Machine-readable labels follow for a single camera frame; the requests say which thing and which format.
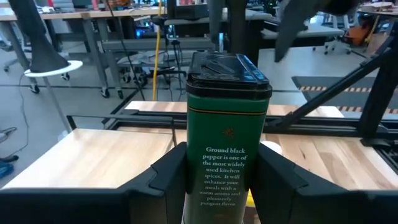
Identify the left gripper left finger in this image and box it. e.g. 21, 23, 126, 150
0, 142, 187, 224

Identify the white background table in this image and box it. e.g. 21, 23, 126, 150
260, 21, 345, 41

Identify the green black pepper tin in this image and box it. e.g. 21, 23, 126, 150
181, 50, 274, 224

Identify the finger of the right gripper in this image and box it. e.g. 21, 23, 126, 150
208, 0, 224, 52
275, 0, 327, 63

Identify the black aluminium rig frame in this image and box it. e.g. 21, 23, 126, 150
102, 21, 398, 170

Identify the wooden background desk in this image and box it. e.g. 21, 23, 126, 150
0, 6, 167, 100

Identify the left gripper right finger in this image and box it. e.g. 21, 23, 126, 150
250, 143, 398, 224

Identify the black rounded post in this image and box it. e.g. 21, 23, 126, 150
7, 0, 72, 74

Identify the blue coiled cable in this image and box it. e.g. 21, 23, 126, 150
0, 161, 16, 180

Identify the yellow-lid crunchy onion jar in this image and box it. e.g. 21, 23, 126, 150
246, 189, 256, 208

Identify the orange background object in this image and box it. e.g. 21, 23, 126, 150
344, 24, 374, 47

